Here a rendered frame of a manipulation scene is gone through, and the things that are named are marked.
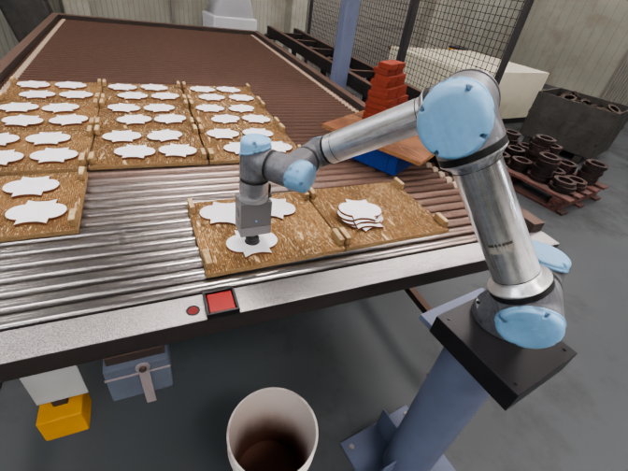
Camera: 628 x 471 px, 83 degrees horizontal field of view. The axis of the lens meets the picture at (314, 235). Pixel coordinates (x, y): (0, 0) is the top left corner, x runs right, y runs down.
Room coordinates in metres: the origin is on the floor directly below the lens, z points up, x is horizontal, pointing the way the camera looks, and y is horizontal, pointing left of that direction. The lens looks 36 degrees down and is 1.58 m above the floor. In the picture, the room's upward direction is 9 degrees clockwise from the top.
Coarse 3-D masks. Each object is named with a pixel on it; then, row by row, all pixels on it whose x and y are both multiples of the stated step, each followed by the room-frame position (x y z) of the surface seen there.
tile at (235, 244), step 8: (232, 240) 0.79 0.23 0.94; (240, 240) 0.79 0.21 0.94; (264, 240) 0.81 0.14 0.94; (272, 240) 0.82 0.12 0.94; (232, 248) 0.75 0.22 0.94; (240, 248) 0.76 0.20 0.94; (248, 248) 0.77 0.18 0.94; (256, 248) 0.77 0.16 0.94; (264, 248) 0.78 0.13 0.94; (248, 256) 0.73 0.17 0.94
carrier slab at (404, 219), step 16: (320, 192) 1.16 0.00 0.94; (336, 192) 1.19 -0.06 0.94; (352, 192) 1.21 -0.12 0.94; (368, 192) 1.23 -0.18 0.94; (384, 192) 1.25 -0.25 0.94; (400, 192) 1.27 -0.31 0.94; (320, 208) 1.05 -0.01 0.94; (336, 208) 1.06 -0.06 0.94; (384, 208) 1.12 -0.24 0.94; (400, 208) 1.14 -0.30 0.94; (416, 208) 1.15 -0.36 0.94; (336, 224) 0.97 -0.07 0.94; (384, 224) 1.01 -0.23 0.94; (400, 224) 1.03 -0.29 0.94; (416, 224) 1.04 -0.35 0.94; (432, 224) 1.06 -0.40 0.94; (352, 240) 0.89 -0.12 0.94; (368, 240) 0.91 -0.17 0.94; (384, 240) 0.92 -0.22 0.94; (400, 240) 0.95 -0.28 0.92
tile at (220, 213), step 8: (208, 208) 0.93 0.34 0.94; (216, 208) 0.93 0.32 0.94; (224, 208) 0.94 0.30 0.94; (232, 208) 0.95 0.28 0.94; (200, 216) 0.89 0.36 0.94; (208, 216) 0.89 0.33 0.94; (216, 216) 0.89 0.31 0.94; (224, 216) 0.90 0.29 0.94; (232, 216) 0.91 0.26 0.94; (232, 224) 0.87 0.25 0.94
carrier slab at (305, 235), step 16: (304, 208) 1.03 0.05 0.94; (192, 224) 0.86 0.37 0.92; (208, 224) 0.85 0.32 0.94; (224, 224) 0.87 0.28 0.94; (272, 224) 0.91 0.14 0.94; (288, 224) 0.92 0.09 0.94; (304, 224) 0.94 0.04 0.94; (320, 224) 0.95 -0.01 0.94; (208, 240) 0.78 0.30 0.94; (224, 240) 0.79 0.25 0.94; (288, 240) 0.84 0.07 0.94; (304, 240) 0.85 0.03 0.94; (320, 240) 0.86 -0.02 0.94; (224, 256) 0.72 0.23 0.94; (240, 256) 0.73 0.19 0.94; (256, 256) 0.74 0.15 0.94; (272, 256) 0.76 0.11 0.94; (288, 256) 0.77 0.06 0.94; (304, 256) 0.78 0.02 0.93; (320, 256) 0.81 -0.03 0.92; (208, 272) 0.65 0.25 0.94; (224, 272) 0.67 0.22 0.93
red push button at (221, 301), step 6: (210, 294) 0.59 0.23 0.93; (216, 294) 0.59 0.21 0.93; (222, 294) 0.59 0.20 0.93; (228, 294) 0.60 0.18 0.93; (210, 300) 0.57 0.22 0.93; (216, 300) 0.57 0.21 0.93; (222, 300) 0.57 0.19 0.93; (228, 300) 0.58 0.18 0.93; (210, 306) 0.55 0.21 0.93; (216, 306) 0.55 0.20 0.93; (222, 306) 0.56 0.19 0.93; (228, 306) 0.56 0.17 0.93; (234, 306) 0.56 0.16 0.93; (210, 312) 0.53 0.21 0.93
